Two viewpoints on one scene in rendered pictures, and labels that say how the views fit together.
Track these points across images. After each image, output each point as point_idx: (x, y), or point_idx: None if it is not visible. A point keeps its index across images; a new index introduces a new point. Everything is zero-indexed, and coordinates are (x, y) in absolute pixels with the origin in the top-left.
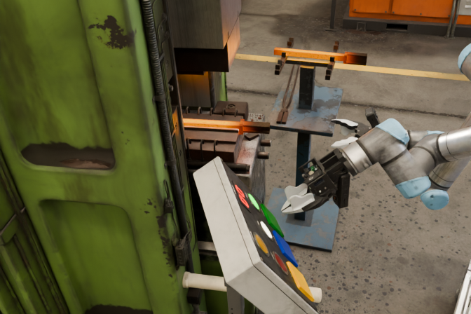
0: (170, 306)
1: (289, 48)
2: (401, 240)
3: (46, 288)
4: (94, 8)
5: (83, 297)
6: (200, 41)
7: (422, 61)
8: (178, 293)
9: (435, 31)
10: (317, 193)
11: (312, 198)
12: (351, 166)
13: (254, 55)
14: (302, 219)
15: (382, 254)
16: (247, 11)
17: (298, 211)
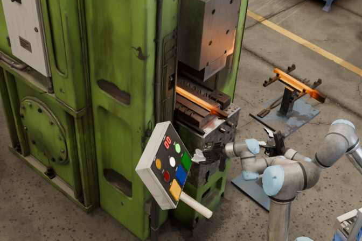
0: (139, 184)
1: (286, 71)
2: (324, 231)
3: (89, 147)
4: (134, 41)
5: (105, 161)
6: (189, 63)
7: None
8: None
9: None
10: (207, 158)
11: (204, 159)
12: (224, 152)
13: (327, 51)
14: None
15: (303, 232)
16: (351, 8)
17: (196, 162)
